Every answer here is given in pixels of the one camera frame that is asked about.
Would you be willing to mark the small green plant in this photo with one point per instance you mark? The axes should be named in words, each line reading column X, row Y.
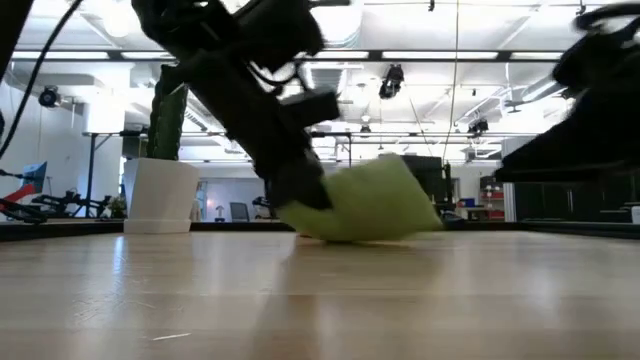
column 117, row 207

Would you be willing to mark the green microfiber towel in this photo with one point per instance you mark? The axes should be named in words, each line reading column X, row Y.
column 375, row 205

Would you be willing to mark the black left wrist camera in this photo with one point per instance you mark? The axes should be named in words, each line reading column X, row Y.
column 312, row 107

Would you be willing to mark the blue and red panel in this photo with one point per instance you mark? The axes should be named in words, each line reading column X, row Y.
column 30, row 182

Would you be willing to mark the red storage shelf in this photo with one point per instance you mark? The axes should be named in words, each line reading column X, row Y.
column 492, row 200

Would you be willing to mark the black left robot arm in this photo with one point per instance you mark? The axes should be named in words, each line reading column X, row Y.
column 270, row 30

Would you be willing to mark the black background robot arm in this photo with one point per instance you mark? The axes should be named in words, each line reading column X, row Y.
column 60, row 202

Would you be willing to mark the black overhead crossbar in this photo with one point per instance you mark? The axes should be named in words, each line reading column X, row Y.
column 440, row 55

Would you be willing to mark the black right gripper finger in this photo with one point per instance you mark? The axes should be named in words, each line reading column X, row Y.
column 575, row 150

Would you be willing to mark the black computer monitor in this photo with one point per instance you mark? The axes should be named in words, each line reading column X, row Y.
column 430, row 180

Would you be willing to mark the green cactus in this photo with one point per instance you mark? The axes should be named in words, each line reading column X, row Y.
column 167, row 120

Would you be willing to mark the grey office chair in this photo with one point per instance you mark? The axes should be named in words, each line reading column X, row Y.
column 239, row 212

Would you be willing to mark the white room column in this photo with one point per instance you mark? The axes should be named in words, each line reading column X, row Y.
column 515, row 147

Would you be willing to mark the black ceiling spotlight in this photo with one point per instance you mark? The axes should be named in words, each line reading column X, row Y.
column 49, row 96
column 479, row 127
column 391, row 82

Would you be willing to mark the black room cabinets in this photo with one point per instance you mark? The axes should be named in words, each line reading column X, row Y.
column 575, row 200

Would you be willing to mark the white hexagonal plant pot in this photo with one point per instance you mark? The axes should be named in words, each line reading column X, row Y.
column 160, row 195

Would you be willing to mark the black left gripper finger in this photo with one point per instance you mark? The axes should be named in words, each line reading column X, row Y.
column 302, row 182

